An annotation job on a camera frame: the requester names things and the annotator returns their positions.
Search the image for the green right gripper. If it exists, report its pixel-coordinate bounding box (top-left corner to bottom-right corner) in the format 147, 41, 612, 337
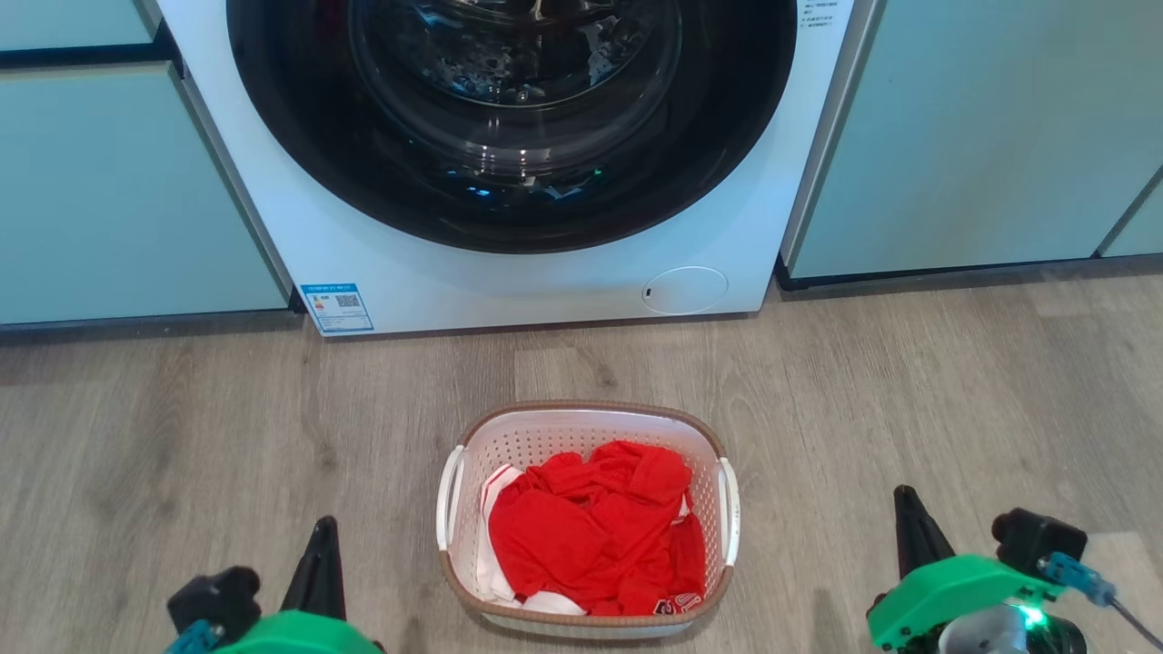
866, 485, 1065, 652

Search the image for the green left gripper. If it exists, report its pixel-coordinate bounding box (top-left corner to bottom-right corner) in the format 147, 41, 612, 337
214, 516, 385, 654

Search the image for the round white filter cover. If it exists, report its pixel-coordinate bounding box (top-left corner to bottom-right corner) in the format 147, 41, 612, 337
641, 266, 730, 316

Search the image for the tall pale green cabinet door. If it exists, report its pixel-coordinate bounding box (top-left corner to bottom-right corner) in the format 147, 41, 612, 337
783, 0, 1163, 279

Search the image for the pale green cabinet drawer front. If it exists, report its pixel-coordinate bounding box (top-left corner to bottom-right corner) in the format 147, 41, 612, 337
0, 0, 157, 51

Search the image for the white garment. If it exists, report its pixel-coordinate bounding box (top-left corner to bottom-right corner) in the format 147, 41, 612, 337
475, 464, 590, 618

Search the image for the blue left cable connector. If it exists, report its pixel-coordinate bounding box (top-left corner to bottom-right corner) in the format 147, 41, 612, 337
163, 620, 225, 654

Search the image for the narrow pale green cabinet door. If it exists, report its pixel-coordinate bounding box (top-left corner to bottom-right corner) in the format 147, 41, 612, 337
1098, 174, 1163, 258

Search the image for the wide pale green cabinet door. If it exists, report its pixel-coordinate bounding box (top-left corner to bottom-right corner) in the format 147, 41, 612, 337
0, 64, 292, 326

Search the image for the black round glass washer door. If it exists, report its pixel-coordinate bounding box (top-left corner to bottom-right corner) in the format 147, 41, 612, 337
226, 0, 799, 255

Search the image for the blue right cable connector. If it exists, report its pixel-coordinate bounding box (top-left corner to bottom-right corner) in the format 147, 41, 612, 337
1038, 551, 1118, 608

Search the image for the red garment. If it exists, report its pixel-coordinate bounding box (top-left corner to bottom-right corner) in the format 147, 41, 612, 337
488, 441, 707, 618

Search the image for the blue cable connector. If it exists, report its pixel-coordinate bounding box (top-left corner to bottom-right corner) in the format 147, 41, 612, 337
1038, 551, 1118, 608
163, 620, 225, 654

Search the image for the white front-load washing machine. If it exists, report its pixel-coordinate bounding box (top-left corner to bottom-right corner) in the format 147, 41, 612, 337
156, 0, 880, 338

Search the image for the blue energy label sticker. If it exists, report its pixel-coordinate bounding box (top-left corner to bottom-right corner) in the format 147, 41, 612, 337
300, 283, 375, 336

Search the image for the white basket with brown rim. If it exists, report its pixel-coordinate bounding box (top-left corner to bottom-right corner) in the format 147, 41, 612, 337
435, 401, 741, 640

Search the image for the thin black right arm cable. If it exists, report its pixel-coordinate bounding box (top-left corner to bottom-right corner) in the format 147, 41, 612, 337
1108, 598, 1163, 651

